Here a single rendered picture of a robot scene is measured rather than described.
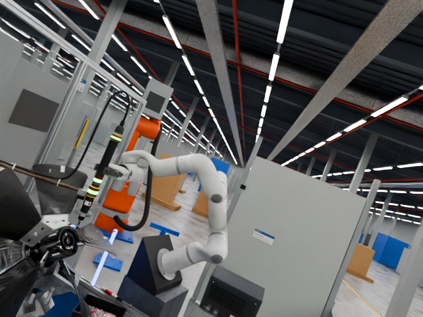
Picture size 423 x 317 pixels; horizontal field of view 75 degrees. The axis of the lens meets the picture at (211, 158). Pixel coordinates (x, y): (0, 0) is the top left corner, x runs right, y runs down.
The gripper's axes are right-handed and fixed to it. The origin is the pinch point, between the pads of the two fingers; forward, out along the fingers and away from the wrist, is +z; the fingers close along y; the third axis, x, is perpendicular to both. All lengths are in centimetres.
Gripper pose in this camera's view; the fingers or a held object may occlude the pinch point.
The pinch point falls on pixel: (102, 168)
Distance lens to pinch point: 127.5
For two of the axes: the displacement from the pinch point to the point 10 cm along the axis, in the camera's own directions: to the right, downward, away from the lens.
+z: -2.0, -1.3, -9.7
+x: 3.9, -9.2, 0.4
